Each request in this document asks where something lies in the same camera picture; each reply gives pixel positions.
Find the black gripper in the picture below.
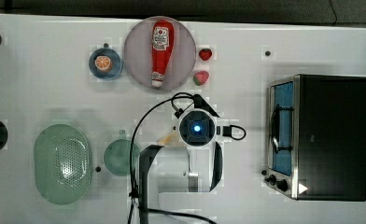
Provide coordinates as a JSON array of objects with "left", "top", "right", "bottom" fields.
[{"left": 193, "top": 94, "right": 219, "bottom": 118}]

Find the yellow plush banana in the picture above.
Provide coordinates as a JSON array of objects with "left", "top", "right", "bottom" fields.
[{"left": 158, "top": 132, "right": 182, "bottom": 147}]

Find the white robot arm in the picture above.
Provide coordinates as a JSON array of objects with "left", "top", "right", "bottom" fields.
[{"left": 134, "top": 92, "right": 223, "bottom": 224}]

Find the black steel toaster oven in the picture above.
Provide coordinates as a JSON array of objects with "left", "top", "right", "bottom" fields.
[{"left": 262, "top": 74, "right": 366, "bottom": 202}]

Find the pink plush strawberry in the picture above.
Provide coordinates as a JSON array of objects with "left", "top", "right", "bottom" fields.
[{"left": 193, "top": 71, "right": 209, "bottom": 86}]

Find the dark red plush strawberry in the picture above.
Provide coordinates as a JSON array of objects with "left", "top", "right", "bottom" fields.
[{"left": 199, "top": 49, "right": 212, "bottom": 61}]

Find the red plush ketchup bottle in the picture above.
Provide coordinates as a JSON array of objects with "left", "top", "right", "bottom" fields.
[{"left": 151, "top": 20, "right": 175, "bottom": 88}]

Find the grey round plate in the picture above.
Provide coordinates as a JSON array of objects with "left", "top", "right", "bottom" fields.
[{"left": 123, "top": 16, "right": 197, "bottom": 90}]

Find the blue small bowl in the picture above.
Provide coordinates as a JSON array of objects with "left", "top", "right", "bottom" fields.
[{"left": 89, "top": 48, "right": 123, "bottom": 80}]

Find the green metal mug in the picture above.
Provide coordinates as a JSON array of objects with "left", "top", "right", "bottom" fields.
[{"left": 104, "top": 130, "right": 140, "bottom": 176}]

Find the plush orange slice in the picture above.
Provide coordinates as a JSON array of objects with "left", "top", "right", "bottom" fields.
[{"left": 95, "top": 55, "right": 113, "bottom": 72}]

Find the green perforated colander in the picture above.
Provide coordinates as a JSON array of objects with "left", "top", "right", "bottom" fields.
[{"left": 34, "top": 124, "right": 92, "bottom": 205}]

